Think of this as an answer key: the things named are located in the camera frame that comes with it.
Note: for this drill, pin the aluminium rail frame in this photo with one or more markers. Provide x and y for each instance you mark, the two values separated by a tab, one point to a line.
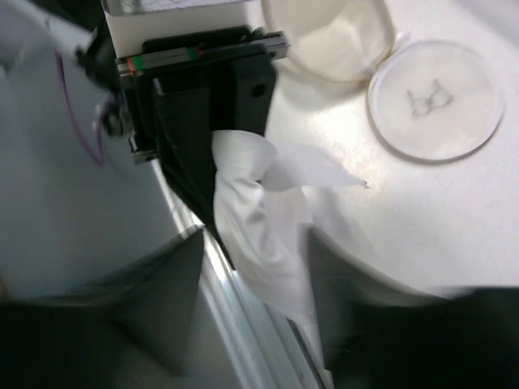
239	342

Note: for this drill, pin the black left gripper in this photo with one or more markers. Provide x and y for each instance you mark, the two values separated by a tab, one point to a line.
178	90

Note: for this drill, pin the white bra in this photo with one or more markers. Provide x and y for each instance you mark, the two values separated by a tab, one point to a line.
260	211

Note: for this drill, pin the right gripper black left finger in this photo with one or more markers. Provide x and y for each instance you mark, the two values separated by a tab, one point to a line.
129	329

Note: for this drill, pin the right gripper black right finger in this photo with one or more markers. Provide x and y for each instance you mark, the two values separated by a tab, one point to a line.
374	336

